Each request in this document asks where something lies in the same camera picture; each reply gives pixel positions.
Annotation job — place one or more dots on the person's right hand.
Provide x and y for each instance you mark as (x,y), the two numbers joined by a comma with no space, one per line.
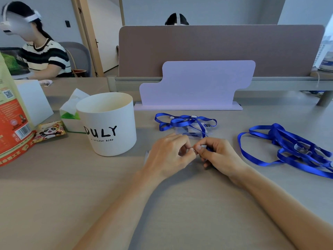
(221,156)

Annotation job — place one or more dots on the person's left hand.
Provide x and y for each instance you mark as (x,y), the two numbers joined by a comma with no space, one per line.
(164,156)

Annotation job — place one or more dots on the person's left thumb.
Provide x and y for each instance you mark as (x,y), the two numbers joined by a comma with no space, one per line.
(188,156)

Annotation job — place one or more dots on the person's right thumb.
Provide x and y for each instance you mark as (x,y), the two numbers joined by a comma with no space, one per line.
(200,150)

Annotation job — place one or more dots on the person's right forearm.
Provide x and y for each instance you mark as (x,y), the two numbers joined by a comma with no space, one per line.
(283,208)

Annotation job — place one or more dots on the person's left forearm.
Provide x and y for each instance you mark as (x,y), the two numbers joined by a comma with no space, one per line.
(122,213)

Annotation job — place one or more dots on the clear plastic badge holder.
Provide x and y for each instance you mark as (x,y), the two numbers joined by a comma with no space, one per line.
(191,133)

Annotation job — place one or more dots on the lavender felt desk stand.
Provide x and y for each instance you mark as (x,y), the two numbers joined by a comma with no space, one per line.
(197,85)

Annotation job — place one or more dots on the white bucket with black lettering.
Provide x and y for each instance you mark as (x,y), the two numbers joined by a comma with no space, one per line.
(106,127)

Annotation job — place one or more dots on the brown desk partition panel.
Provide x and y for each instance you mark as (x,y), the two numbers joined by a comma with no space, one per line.
(221,44)

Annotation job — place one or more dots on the green and white tissue box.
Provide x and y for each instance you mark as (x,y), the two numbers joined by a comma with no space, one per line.
(71,119)

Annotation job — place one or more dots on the grey desk leg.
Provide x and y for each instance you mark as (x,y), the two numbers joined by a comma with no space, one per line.
(324,98)

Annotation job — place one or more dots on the panda print snack packet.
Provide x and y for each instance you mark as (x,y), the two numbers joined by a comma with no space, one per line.
(50,132)

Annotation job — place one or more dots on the white door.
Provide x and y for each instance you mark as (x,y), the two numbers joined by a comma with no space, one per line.
(104,33)

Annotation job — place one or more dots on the grey office chair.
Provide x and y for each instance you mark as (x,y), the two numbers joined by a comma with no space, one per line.
(78,55)

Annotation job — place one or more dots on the stack of boxes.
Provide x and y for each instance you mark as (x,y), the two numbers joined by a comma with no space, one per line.
(325,59)

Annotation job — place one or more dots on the small pink object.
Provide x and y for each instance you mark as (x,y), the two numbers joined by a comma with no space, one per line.
(46,82)

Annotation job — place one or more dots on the white paper box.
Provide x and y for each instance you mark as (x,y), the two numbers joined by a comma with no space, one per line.
(33,101)

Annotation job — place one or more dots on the large orange and green bag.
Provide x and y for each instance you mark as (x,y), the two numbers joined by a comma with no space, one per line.
(11,122)

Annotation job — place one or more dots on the black crate with green contents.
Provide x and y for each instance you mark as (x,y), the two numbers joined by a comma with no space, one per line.
(11,61)

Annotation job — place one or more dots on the white headset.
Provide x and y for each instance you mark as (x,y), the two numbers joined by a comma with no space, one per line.
(32,16)

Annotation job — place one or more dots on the grey partition rail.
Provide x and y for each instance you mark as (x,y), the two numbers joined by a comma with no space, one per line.
(273,83)

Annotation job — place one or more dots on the wooden door frame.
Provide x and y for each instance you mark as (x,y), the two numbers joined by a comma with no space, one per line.
(87,36)

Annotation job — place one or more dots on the black wall switch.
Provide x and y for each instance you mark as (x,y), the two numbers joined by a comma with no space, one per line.
(67,24)

